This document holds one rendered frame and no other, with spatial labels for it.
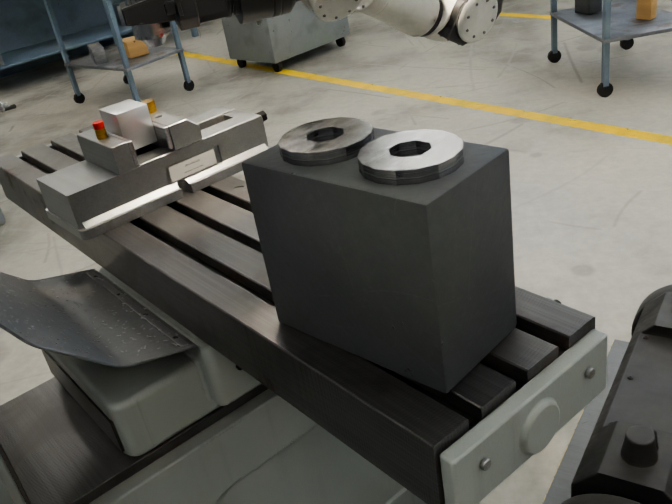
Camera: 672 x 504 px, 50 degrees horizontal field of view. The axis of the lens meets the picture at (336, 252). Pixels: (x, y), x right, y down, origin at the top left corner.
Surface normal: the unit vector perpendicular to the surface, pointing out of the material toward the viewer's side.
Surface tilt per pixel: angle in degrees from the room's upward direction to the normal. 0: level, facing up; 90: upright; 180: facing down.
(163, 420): 90
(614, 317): 0
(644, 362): 0
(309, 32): 90
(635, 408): 0
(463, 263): 90
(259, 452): 90
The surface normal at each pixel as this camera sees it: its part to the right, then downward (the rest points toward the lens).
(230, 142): 0.66, 0.27
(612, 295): -0.15, -0.86
